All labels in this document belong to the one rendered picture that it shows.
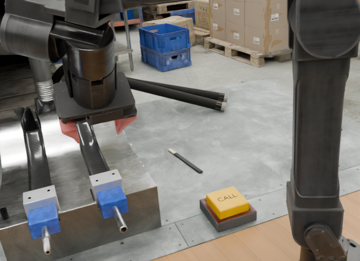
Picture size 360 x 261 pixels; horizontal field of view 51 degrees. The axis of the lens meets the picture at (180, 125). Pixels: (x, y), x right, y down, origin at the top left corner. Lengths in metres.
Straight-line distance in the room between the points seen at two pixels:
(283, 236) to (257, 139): 0.37
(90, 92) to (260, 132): 0.63
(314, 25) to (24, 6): 0.32
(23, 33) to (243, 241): 0.47
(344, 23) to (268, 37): 3.98
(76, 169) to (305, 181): 0.45
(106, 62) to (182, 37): 3.97
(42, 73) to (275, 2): 3.36
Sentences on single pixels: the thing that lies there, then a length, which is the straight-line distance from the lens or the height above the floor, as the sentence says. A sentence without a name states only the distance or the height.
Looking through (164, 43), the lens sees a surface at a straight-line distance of 4.33.
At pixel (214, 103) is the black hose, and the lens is 1.16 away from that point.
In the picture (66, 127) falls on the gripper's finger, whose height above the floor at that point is 1.05.
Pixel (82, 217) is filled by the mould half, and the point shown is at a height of 0.87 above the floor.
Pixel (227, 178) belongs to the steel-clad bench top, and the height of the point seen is 0.80.
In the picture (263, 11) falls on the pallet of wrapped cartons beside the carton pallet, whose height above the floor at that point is 0.59.
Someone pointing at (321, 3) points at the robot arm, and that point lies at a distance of 0.41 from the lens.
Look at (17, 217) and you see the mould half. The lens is 0.68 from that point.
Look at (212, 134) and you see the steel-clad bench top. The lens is 1.03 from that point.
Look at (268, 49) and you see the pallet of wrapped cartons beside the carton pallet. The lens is 4.42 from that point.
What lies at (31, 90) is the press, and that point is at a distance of 1.66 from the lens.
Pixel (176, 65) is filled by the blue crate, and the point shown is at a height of 0.04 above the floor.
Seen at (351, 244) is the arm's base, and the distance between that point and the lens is 0.71.
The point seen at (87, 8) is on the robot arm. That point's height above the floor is 1.21.
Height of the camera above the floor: 1.26
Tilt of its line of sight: 25 degrees down
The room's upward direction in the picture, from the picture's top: 4 degrees counter-clockwise
